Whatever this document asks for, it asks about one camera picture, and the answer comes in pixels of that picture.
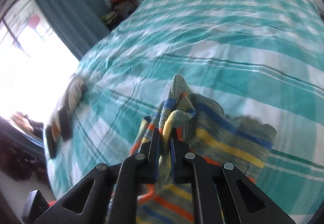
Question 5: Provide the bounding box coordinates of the striped knit sweater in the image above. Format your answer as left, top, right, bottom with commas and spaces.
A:
106, 73, 278, 224

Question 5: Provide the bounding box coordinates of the orange fleece clothing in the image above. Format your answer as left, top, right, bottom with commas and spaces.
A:
48, 200, 56, 207

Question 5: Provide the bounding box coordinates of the pile of clothes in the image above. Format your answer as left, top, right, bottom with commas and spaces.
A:
102, 0, 138, 31

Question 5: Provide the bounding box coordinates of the black smartphone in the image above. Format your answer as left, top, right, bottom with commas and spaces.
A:
58, 107, 72, 141

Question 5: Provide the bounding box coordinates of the patterned pillow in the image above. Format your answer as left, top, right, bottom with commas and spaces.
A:
45, 74, 86, 140

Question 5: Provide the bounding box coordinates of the window with railing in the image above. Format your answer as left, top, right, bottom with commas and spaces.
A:
1, 0, 79, 122

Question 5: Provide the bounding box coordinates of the teal plaid bedspread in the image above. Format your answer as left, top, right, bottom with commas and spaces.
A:
47, 0, 323, 223

